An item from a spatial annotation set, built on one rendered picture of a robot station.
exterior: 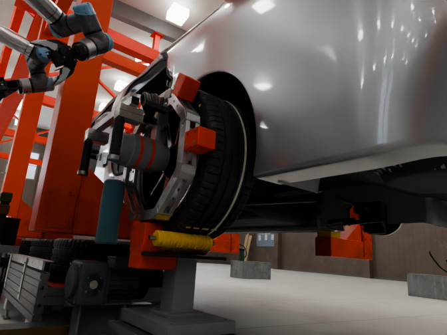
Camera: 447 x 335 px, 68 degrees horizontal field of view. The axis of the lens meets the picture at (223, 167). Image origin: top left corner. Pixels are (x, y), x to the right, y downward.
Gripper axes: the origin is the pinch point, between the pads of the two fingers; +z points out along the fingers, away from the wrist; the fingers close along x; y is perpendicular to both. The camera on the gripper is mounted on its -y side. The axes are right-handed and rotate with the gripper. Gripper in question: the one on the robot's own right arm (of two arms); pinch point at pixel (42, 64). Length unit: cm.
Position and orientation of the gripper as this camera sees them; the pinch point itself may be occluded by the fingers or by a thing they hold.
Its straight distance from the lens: 133.2
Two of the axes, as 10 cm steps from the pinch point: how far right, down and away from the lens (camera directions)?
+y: -8.7, 0.4, 5.0
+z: -4.1, 5.2, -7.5
